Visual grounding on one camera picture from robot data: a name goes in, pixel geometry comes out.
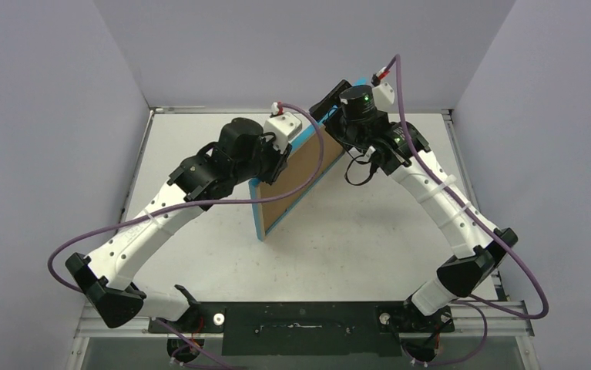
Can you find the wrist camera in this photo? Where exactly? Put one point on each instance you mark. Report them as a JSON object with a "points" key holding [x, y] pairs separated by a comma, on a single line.
{"points": [[383, 93], [281, 127]]}

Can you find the brown cardboard backing board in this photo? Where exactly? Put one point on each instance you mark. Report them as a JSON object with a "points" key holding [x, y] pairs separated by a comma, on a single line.
{"points": [[297, 178]]}

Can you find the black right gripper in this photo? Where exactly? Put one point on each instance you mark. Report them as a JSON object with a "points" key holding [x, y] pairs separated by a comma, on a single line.
{"points": [[327, 106]]}

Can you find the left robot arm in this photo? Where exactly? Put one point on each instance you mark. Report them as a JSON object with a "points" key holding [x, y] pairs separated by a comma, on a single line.
{"points": [[244, 150]]}

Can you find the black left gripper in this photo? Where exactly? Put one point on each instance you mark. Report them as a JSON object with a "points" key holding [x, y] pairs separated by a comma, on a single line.
{"points": [[279, 161]]}

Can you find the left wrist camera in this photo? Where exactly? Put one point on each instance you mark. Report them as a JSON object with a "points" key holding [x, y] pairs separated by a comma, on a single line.
{"points": [[281, 127]]}

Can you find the wooden picture frame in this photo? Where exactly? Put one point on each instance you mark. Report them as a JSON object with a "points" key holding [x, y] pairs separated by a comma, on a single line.
{"points": [[274, 214]]}

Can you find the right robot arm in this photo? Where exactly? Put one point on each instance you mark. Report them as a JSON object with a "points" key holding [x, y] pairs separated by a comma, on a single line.
{"points": [[351, 116]]}

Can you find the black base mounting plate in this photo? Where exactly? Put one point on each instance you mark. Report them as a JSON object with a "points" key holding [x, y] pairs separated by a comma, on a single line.
{"points": [[315, 328]]}

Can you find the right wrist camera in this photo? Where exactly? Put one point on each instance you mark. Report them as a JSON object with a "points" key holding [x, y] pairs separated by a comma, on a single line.
{"points": [[383, 93]]}

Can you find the aluminium front rail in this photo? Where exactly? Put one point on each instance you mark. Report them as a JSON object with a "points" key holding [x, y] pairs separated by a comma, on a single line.
{"points": [[467, 321]]}

